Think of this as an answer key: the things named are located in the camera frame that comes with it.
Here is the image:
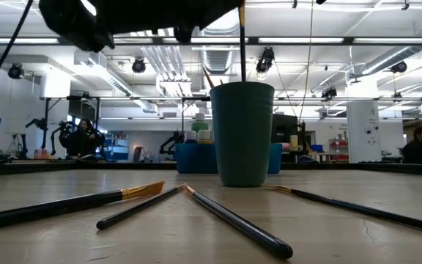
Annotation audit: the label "black overhead camera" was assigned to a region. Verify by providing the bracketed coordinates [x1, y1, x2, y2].
[255, 46, 276, 74]

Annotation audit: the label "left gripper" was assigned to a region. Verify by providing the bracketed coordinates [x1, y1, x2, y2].
[115, 0, 241, 44]

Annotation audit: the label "large green paint bottle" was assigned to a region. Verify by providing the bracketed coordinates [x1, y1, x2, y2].
[190, 112, 210, 133]

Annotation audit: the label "blue storage shelf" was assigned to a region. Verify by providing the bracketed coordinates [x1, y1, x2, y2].
[104, 133, 130, 162]

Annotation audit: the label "thick black paintbrush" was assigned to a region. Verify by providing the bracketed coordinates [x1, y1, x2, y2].
[0, 180, 166, 232]
[237, 0, 248, 82]

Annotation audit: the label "black overhead frame bar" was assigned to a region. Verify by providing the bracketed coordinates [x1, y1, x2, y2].
[0, 35, 422, 46]

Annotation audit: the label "black paintbrush orange bristles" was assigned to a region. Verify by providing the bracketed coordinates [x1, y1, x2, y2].
[265, 184, 422, 236]

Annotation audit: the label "teal plastic bin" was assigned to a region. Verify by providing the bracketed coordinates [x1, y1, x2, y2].
[175, 142, 284, 175]

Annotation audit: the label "thin black paintbrush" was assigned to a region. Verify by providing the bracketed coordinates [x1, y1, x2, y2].
[96, 185, 186, 231]

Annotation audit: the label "black table frame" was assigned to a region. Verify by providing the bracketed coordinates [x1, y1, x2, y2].
[0, 161, 422, 177]

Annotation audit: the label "black paintbrush gold ferrule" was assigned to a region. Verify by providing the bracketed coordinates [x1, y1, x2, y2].
[201, 67, 215, 89]

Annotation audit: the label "black ceiling camera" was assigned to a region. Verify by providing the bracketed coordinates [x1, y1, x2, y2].
[390, 60, 409, 74]
[131, 57, 147, 74]
[7, 62, 25, 80]
[320, 87, 338, 100]

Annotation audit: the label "red shelf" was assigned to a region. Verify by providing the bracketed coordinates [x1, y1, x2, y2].
[328, 138, 349, 162]

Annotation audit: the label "black monitor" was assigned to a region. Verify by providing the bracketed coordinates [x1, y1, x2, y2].
[273, 112, 300, 144]

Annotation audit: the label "teal plastic cup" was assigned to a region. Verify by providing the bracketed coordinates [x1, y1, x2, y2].
[209, 81, 276, 188]

